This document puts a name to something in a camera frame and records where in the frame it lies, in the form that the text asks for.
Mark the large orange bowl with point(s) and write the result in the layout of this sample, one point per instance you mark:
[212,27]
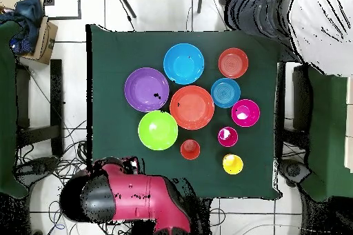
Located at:
[192,107]

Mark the green bowl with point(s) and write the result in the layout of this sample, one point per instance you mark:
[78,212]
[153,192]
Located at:
[157,135]

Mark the small blue bowl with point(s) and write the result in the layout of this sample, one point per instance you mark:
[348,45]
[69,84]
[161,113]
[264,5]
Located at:
[225,92]

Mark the pink bowl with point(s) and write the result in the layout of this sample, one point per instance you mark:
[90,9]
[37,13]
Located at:
[249,108]

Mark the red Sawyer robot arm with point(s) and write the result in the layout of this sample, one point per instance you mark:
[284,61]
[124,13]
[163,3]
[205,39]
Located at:
[132,199]

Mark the orange cup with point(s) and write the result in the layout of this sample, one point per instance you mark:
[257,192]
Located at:
[190,149]

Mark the purple bowl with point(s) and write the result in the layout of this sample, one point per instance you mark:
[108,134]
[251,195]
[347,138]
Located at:
[140,86]

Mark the large blue bowl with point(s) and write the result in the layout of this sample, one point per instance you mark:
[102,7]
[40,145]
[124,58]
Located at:
[183,63]

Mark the pink cup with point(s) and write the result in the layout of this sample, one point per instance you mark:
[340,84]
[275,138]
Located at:
[230,141]

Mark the yellow cup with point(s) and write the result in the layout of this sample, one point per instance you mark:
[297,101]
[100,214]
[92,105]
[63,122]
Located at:
[234,167]

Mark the small orange bowl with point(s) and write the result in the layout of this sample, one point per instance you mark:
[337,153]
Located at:
[233,63]

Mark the dark green tablecloth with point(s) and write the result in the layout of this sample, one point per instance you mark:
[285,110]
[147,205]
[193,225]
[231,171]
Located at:
[115,53]

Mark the black tripod leg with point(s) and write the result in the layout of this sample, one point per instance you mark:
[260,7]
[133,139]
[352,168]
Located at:
[200,0]
[126,3]

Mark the dark grey stand base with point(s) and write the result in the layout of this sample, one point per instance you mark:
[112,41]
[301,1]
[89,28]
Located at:
[293,170]
[35,167]

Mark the person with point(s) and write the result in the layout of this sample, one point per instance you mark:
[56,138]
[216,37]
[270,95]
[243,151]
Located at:
[256,11]

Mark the green covered side table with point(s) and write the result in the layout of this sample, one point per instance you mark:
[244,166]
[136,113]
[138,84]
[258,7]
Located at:
[328,135]
[7,108]

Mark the blue cloth bundle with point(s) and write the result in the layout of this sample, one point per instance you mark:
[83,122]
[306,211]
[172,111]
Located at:
[27,17]

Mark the black chair frame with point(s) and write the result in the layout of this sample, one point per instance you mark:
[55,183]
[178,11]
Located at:
[56,94]
[300,94]

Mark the white board black frame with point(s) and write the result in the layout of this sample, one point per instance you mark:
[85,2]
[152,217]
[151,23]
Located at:
[63,3]

